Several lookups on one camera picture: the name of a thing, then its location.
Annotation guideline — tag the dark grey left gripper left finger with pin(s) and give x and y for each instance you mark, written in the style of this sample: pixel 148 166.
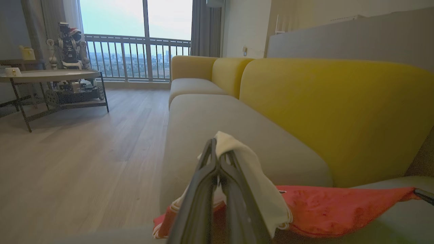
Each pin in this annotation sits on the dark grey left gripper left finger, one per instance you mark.
pixel 200 203

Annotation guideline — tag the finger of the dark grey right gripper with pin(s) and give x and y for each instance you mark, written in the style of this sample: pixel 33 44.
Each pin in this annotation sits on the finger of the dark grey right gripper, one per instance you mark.
pixel 427 196

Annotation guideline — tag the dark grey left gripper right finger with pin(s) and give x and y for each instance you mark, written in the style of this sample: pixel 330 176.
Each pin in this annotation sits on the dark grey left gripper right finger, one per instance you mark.
pixel 240 210

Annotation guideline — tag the red jersey with white sleeves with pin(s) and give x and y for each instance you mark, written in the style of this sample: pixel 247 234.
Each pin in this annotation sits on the red jersey with white sleeves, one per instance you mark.
pixel 332 206

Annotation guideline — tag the grey balcony railing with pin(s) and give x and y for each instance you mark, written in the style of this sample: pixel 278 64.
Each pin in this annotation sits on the grey balcony railing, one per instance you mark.
pixel 135 57

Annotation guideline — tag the dark grey curtain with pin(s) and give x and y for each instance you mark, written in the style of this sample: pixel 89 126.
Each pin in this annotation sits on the dark grey curtain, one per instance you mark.
pixel 205 30

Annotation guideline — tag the round grey coffee table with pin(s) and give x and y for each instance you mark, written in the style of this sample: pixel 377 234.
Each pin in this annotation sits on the round grey coffee table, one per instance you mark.
pixel 51 75

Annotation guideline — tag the white black wheeled toy robot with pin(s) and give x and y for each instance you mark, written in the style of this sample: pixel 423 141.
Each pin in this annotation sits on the white black wheeled toy robot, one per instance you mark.
pixel 69 47

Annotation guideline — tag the small white cup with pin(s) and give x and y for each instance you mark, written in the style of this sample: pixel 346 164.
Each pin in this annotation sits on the small white cup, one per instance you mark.
pixel 13 72

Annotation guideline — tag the yellow pitcher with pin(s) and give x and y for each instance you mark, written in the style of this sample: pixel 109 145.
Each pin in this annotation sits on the yellow pitcher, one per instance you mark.
pixel 27 53

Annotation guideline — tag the light sheer curtain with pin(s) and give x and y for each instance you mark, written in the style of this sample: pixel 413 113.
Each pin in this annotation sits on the light sheer curtain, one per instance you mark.
pixel 47 17

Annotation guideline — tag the white wall outlet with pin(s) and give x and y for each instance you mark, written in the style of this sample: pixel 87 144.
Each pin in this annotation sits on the white wall outlet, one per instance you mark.
pixel 244 51

